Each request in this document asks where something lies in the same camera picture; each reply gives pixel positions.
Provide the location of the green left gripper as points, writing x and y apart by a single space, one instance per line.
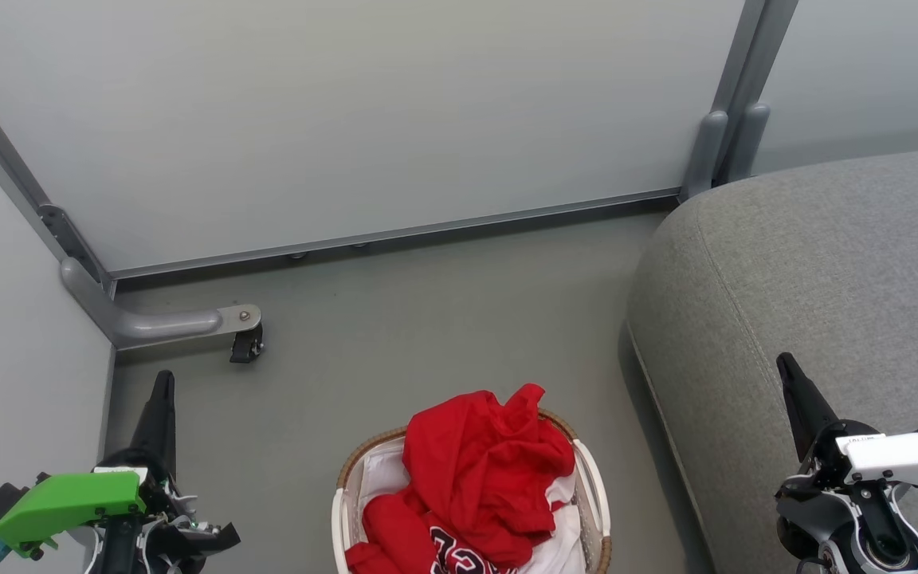
68 502

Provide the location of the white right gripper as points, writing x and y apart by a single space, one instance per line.
897 461

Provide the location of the plain red garment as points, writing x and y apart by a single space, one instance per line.
475 470

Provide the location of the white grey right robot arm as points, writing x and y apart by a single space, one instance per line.
857 530

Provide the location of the grey fabric sofa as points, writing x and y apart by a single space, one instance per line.
786 287

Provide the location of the grey metal partition foot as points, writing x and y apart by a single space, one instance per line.
156 323

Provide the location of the black caster wheel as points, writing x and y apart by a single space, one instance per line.
247 344

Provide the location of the white fabric basket liner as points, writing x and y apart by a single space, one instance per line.
379 470

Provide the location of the wicker rim laundry basket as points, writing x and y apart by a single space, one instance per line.
593 494

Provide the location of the red jersey with black lettering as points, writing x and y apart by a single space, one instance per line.
403 534

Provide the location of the grey partition corner post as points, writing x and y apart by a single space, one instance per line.
13 175

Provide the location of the grey partition bottom rail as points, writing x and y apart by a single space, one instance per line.
395 235

